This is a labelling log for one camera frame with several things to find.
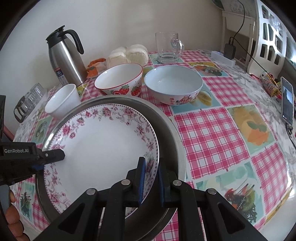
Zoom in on strawberry pattern bowl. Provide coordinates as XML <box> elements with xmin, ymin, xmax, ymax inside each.
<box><xmin>94</xmin><ymin>63</ymin><xmax>143</xmax><ymax>97</ymax></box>

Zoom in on orange snack packet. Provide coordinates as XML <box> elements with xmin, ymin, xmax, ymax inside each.
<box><xmin>87</xmin><ymin>58</ymin><xmax>107</xmax><ymax>78</ymax></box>

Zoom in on stainless steel thermos jug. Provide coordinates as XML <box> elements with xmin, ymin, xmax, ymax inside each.
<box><xmin>46</xmin><ymin>26</ymin><xmax>88</xmax><ymax>86</ymax></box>

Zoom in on white power strip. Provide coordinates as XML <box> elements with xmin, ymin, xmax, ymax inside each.
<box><xmin>211</xmin><ymin>51</ymin><xmax>236</xmax><ymax>67</ymax></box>

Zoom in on smartphone with lit screen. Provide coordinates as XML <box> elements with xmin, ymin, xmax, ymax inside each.
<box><xmin>280</xmin><ymin>77</ymin><xmax>294</xmax><ymax>126</ymax></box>

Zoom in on round pink floral plate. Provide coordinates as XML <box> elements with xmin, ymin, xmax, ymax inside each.
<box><xmin>44</xmin><ymin>103</ymin><xmax>159</xmax><ymax>213</ymax></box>

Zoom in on clear glass mug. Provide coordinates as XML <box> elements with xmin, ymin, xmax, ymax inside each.
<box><xmin>155</xmin><ymin>31</ymin><xmax>185</xmax><ymax>64</ymax></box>

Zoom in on person's left hand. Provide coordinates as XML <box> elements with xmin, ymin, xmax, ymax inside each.
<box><xmin>5</xmin><ymin>190</ymin><xmax>23</xmax><ymax>237</ymax></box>

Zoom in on white wooden shelf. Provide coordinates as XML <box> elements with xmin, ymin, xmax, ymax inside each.
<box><xmin>222</xmin><ymin>1</ymin><xmax>295</xmax><ymax>78</ymax></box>

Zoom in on colourful candy tube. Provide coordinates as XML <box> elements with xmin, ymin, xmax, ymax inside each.
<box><xmin>259</xmin><ymin>73</ymin><xmax>281</xmax><ymax>97</ymax></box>

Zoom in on white square bowl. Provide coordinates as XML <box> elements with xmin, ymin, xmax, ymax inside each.
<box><xmin>45</xmin><ymin>84</ymin><xmax>81</xmax><ymax>120</ymax></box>

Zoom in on bag of white buns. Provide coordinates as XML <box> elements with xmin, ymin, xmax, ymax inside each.
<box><xmin>105</xmin><ymin>44</ymin><xmax>149</xmax><ymax>69</ymax></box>

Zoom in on pink checkered tablecloth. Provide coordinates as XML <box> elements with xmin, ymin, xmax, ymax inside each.
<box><xmin>12</xmin><ymin>48</ymin><xmax>296</xmax><ymax>241</ymax></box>

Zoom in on black charger cable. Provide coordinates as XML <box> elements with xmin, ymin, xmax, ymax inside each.
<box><xmin>229</xmin><ymin>0</ymin><xmax>282</xmax><ymax>84</ymax></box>

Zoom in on black charger plug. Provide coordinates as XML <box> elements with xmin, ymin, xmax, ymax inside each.
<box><xmin>223</xmin><ymin>37</ymin><xmax>236</xmax><ymax>60</ymax></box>

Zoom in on clear drinking glass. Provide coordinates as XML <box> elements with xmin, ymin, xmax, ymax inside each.
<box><xmin>25</xmin><ymin>91</ymin><xmax>40</xmax><ymax>109</ymax></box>
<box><xmin>31</xmin><ymin>83</ymin><xmax>47</xmax><ymax>100</ymax></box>

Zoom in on light blue floral bowl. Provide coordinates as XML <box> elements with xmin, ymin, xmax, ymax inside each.
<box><xmin>144</xmin><ymin>65</ymin><xmax>203</xmax><ymax>106</ymax></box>

